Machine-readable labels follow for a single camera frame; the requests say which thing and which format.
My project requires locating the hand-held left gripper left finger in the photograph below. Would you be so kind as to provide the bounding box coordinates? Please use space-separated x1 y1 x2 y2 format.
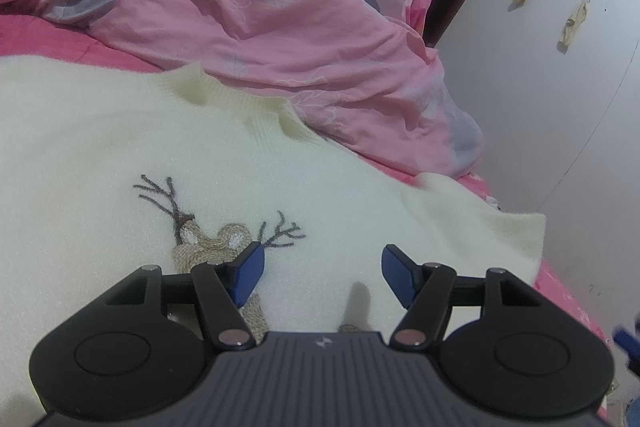
105 242 266 352

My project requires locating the pink patterned duvet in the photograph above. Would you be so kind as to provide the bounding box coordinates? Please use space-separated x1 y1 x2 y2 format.
0 0 485 180

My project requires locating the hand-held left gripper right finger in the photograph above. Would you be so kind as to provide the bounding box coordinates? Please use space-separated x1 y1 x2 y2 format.
381 244 543 352

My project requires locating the pink floral bed sheet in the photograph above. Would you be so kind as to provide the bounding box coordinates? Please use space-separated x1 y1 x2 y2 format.
0 14 621 427

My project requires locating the cream knit sweater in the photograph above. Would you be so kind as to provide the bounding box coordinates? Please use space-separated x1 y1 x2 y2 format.
0 57 547 413

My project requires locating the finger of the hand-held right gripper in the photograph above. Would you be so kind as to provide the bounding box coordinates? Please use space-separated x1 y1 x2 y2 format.
612 328 640 377

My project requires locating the wall hook rack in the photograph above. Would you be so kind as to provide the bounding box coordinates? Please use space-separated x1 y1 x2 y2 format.
509 0 592 52

